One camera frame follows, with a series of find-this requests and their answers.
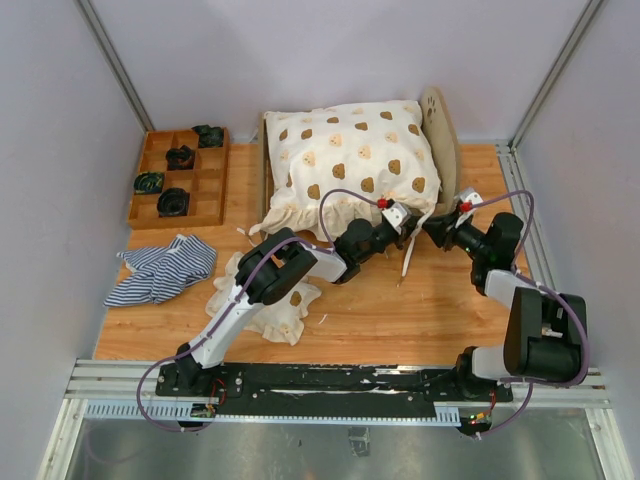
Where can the black rolled sock bottom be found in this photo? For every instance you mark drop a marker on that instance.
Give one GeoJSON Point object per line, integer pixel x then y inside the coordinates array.
{"type": "Point", "coordinates": [174, 202]}

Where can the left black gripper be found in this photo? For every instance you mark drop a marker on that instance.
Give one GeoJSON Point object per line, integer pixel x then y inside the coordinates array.
{"type": "Point", "coordinates": [406, 232]}

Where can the wooden compartment tray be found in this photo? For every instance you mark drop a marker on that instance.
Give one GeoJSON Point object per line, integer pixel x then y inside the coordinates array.
{"type": "Point", "coordinates": [206, 182]}

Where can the black rolled sock top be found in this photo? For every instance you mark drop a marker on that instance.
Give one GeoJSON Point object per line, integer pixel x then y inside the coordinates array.
{"type": "Point", "coordinates": [209, 136]}

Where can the left aluminium corner post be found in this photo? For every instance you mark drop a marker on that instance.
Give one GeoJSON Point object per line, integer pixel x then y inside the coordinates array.
{"type": "Point", "coordinates": [103, 41]}

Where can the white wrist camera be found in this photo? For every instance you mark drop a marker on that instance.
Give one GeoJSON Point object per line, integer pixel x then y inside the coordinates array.
{"type": "Point", "coordinates": [396, 215]}
{"type": "Point", "coordinates": [467, 201]}

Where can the small bear print pillow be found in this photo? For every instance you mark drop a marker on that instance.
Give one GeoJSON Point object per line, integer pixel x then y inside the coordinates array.
{"type": "Point", "coordinates": [281, 322]}

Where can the black green rolled sock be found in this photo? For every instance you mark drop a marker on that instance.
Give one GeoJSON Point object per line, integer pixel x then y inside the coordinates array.
{"type": "Point", "coordinates": [149, 183]}

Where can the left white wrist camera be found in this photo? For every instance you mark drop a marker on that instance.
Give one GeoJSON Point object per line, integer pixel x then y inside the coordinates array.
{"type": "Point", "coordinates": [396, 215]}

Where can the right aluminium corner post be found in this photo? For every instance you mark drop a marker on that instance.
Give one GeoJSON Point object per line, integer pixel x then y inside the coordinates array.
{"type": "Point", "coordinates": [575, 38]}

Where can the aluminium corner post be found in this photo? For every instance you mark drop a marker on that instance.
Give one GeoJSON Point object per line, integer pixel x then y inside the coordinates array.
{"type": "Point", "coordinates": [103, 41]}
{"type": "Point", "coordinates": [575, 38]}

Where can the large bear print cushion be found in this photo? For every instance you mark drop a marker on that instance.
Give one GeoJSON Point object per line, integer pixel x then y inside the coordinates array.
{"type": "Point", "coordinates": [359, 175]}

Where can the aluminium rail frame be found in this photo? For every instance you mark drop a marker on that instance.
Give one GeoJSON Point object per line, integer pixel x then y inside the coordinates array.
{"type": "Point", "coordinates": [182, 414]}

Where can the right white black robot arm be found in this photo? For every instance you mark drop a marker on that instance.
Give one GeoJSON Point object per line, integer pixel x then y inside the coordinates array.
{"type": "Point", "coordinates": [546, 337]}

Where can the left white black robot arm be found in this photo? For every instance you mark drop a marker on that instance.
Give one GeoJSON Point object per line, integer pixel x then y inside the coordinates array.
{"type": "Point", "coordinates": [266, 275]}

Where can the black rolled sock middle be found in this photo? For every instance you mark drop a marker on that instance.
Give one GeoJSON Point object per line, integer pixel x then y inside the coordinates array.
{"type": "Point", "coordinates": [182, 158]}

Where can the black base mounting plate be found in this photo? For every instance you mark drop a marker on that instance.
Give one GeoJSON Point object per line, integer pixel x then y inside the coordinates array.
{"type": "Point", "coordinates": [338, 391]}

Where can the wooden pet bed frame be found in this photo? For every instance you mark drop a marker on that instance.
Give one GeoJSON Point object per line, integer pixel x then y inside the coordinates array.
{"type": "Point", "coordinates": [442, 140]}

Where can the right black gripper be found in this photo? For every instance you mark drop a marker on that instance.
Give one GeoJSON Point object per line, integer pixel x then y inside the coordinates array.
{"type": "Point", "coordinates": [442, 230]}

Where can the blue striped cloth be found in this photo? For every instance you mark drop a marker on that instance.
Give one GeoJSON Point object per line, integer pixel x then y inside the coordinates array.
{"type": "Point", "coordinates": [158, 274]}

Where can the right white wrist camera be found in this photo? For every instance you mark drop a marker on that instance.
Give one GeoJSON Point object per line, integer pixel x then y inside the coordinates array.
{"type": "Point", "coordinates": [467, 201]}

